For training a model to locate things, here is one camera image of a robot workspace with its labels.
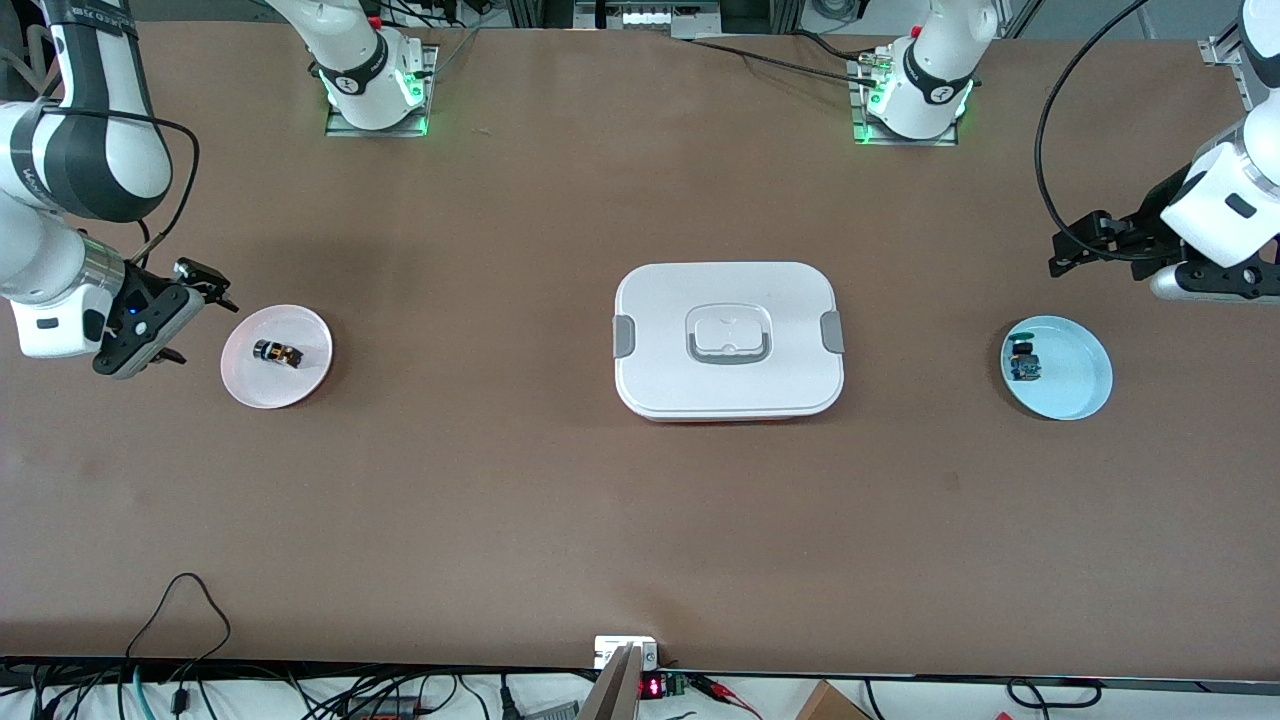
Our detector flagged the red clip leads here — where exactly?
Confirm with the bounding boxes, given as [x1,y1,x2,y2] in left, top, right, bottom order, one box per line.
[695,673,763,719]

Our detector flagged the light blue plate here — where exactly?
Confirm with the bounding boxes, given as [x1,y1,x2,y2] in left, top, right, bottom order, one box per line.
[1000,315,1114,421]

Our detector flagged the aluminium frame rail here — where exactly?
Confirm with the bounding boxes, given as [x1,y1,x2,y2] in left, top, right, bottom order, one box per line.
[1198,0,1263,111]

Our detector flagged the white socket box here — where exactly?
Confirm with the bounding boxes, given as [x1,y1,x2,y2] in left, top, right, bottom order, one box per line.
[594,636,659,669]

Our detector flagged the black looped cable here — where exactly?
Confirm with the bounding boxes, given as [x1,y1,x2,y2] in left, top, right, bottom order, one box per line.
[125,572,233,691]
[1005,678,1103,713]

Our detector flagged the white lunch box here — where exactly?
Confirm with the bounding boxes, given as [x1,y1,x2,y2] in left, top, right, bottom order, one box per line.
[612,261,846,423]

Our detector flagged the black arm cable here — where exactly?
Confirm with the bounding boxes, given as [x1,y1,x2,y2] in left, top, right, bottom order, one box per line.
[30,100,201,271]
[1035,0,1161,263]

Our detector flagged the white vented device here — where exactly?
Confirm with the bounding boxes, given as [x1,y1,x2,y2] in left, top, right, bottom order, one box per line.
[573,0,723,41]

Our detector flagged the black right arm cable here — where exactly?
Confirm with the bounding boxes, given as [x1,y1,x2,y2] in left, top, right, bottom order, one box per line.
[30,100,201,271]

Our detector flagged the black cable bundle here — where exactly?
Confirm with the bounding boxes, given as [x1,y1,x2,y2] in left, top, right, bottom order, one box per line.
[0,660,581,720]

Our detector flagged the brown cardboard box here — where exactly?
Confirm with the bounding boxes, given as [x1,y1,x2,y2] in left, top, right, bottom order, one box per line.
[795,680,871,720]

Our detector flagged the black table cable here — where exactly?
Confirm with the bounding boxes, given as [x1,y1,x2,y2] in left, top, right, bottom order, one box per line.
[690,35,881,81]

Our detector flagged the grey aluminium bar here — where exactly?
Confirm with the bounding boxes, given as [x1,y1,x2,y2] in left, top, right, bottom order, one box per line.
[578,643,643,720]

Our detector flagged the pink plate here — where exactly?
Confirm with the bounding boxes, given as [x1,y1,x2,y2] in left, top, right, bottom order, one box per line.
[220,304,334,410]

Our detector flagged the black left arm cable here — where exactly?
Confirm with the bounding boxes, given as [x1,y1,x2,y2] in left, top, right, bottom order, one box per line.
[1035,0,1161,263]

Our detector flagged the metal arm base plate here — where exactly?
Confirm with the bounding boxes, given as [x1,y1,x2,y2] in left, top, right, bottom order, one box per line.
[848,50,961,148]
[324,42,439,138]

